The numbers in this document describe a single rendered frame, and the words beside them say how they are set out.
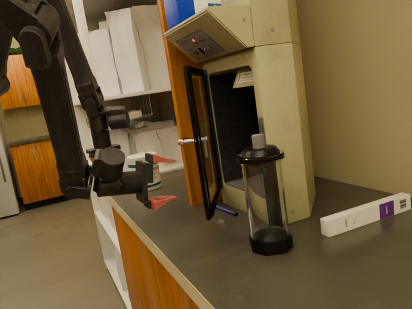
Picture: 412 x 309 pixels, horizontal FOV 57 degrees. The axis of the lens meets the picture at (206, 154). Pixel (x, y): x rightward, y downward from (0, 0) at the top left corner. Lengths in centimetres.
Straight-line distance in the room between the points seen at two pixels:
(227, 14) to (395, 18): 50
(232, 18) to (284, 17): 15
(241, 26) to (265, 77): 14
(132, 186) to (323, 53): 83
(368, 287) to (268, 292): 18
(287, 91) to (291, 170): 21
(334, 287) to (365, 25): 81
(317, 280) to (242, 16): 61
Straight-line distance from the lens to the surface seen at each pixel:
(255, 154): 83
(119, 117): 125
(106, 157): 88
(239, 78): 109
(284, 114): 101
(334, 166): 147
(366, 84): 130
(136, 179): 95
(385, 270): 83
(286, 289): 77
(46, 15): 73
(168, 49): 127
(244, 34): 96
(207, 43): 106
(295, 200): 106
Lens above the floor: 133
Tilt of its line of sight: 10 degrees down
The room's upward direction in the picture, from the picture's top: 9 degrees counter-clockwise
